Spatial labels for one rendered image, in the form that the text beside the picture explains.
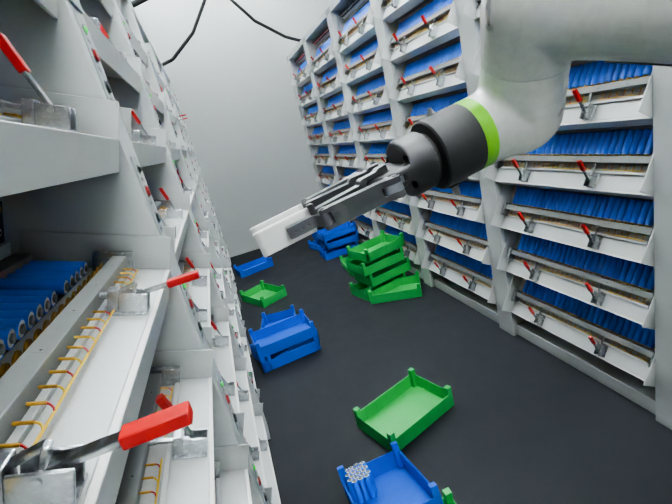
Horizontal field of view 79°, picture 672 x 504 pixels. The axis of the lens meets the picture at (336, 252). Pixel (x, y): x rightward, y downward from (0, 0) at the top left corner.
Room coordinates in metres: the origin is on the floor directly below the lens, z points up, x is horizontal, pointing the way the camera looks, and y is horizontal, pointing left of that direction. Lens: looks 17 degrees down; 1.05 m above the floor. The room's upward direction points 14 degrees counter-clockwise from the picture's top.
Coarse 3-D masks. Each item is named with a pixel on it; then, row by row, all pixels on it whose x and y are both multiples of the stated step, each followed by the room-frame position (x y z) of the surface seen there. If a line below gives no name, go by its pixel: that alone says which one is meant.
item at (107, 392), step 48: (48, 240) 0.58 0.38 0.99; (96, 240) 0.59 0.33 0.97; (144, 240) 0.61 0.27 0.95; (144, 288) 0.51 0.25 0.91; (96, 336) 0.36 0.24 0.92; (144, 336) 0.37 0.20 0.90; (96, 384) 0.28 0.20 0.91; (144, 384) 0.34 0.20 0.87; (48, 432) 0.22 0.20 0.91; (96, 432) 0.23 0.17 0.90; (96, 480) 0.19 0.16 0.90
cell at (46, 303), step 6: (0, 300) 0.39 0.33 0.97; (6, 300) 0.39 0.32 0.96; (12, 300) 0.40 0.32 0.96; (18, 300) 0.40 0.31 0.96; (24, 300) 0.40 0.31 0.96; (30, 300) 0.40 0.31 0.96; (36, 300) 0.40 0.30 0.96; (42, 300) 0.40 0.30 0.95; (48, 300) 0.41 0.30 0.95; (42, 306) 0.40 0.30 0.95; (48, 306) 0.40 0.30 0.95
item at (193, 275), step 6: (180, 276) 0.44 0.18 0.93; (186, 276) 0.44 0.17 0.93; (192, 276) 0.44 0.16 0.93; (198, 276) 0.44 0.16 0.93; (168, 282) 0.44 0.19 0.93; (174, 282) 0.44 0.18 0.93; (180, 282) 0.44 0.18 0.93; (186, 282) 0.44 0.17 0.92; (132, 288) 0.43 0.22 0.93; (150, 288) 0.44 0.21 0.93; (156, 288) 0.43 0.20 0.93; (162, 288) 0.44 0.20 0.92
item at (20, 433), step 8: (120, 280) 0.52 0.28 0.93; (104, 304) 0.43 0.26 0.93; (80, 344) 0.33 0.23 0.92; (72, 352) 0.32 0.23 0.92; (64, 360) 0.30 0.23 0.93; (72, 360) 0.31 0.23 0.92; (64, 368) 0.29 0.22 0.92; (56, 376) 0.28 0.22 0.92; (64, 376) 0.29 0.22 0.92; (48, 384) 0.27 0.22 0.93; (40, 392) 0.26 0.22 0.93; (48, 392) 0.26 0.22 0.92; (40, 400) 0.25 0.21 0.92; (48, 400) 0.25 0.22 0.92; (32, 408) 0.24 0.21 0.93; (40, 408) 0.24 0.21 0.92; (24, 416) 0.23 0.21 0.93; (32, 416) 0.23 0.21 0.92; (16, 432) 0.21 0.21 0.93; (24, 432) 0.22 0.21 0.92; (8, 440) 0.21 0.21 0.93; (16, 440) 0.21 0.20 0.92; (16, 448) 0.21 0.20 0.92
